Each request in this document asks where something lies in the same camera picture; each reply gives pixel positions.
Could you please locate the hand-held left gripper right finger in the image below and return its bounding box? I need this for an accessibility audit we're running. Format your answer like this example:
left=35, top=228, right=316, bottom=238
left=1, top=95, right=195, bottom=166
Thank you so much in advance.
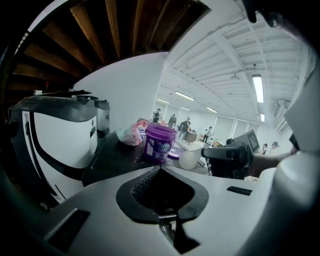
left=159, top=166, right=278, bottom=256

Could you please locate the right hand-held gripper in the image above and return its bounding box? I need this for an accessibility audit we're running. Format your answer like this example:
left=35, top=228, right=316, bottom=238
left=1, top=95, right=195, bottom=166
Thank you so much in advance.
left=201, top=129, right=261, bottom=180

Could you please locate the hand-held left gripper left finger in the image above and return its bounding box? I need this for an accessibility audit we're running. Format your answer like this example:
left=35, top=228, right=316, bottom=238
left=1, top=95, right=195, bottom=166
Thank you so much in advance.
left=24, top=166, right=176, bottom=256

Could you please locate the white plastic spoon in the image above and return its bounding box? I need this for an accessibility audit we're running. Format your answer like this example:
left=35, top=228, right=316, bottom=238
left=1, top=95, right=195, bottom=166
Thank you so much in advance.
left=178, top=146, right=208, bottom=171

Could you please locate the person's right forearm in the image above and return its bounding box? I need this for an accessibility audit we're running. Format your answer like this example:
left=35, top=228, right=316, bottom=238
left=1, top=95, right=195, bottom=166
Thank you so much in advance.
left=249, top=152, right=298, bottom=178

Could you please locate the pink detergent refill pouch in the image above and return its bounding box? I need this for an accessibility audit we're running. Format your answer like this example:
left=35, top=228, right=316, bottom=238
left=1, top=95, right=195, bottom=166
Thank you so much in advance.
left=116, top=119, right=151, bottom=147

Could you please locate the brown wooden desk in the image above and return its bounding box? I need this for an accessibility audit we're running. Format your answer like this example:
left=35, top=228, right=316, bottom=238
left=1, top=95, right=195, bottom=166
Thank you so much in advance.
left=186, top=131, right=199, bottom=145

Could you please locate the purple plastic lid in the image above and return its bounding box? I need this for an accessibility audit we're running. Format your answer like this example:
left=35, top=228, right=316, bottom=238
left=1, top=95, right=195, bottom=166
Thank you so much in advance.
left=168, top=147, right=186, bottom=159

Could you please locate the purple plastic tub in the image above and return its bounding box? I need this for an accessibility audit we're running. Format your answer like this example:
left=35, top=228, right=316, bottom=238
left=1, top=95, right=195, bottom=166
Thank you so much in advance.
left=142, top=122, right=178, bottom=164

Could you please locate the wooden staircase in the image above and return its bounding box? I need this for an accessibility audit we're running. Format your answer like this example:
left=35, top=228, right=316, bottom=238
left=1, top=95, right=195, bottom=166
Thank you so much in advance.
left=7, top=0, right=211, bottom=96

